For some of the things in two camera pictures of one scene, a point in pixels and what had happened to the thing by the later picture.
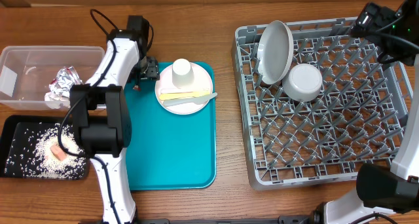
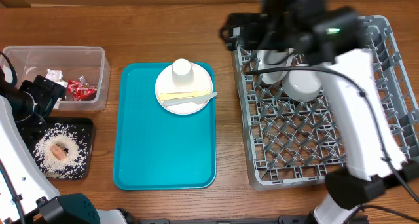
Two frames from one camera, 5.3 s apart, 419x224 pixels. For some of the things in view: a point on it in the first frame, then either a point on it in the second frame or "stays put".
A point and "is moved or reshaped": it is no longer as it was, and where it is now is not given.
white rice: [29, 156] stays put
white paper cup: [182, 73] stays put
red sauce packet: [136, 88] is moved or reshaped
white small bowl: [302, 82] stays put
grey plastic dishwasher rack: [354, 120] stays put
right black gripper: [379, 15] to [247, 40]
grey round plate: [275, 52] stays put
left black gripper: [153, 72] to [46, 91]
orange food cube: [56, 150] stays put
